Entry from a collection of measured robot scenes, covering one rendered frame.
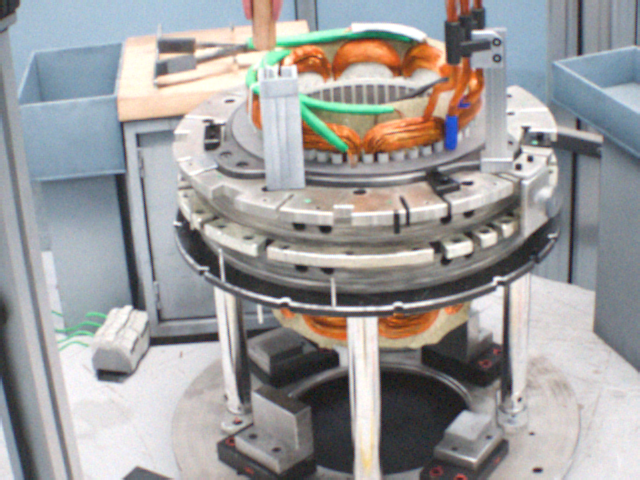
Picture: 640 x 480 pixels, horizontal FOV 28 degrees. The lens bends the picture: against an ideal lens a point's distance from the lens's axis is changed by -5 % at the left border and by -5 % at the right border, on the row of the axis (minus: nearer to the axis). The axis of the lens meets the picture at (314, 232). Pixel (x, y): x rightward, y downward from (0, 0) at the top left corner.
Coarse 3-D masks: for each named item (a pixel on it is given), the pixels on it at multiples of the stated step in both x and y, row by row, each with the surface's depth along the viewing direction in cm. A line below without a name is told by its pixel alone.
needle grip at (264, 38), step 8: (256, 0) 91; (264, 0) 91; (272, 0) 91; (256, 8) 91; (264, 8) 91; (272, 8) 92; (256, 16) 92; (264, 16) 92; (272, 16) 92; (256, 24) 93; (264, 24) 92; (272, 24) 93; (256, 32) 93; (264, 32) 93; (272, 32) 93; (256, 40) 94; (264, 40) 94; (272, 40) 94; (256, 48) 94; (264, 48) 94; (272, 48) 95
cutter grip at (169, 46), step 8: (160, 40) 133; (168, 40) 133; (176, 40) 133; (184, 40) 133; (192, 40) 133; (160, 48) 134; (168, 48) 133; (176, 48) 133; (184, 48) 133; (192, 48) 133
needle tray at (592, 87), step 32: (576, 64) 131; (608, 64) 133; (576, 96) 128; (608, 96) 122; (608, 128) 124; (608, 160) 127; (608, 192) 129; (608, 224) 130; (608, 256) 132; (608, 288) 133; (608, 320) 134
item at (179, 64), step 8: (176, 56) 128; (184, 56) 128; (192, 56) 128; (160, 64) 127; (168, 64) 128; (176, 64) 128; (184, 64) 128; (192, 64) 129; (160, 72) 128; (168, 72) 128; (176, 72) 128; (184, 72) 129
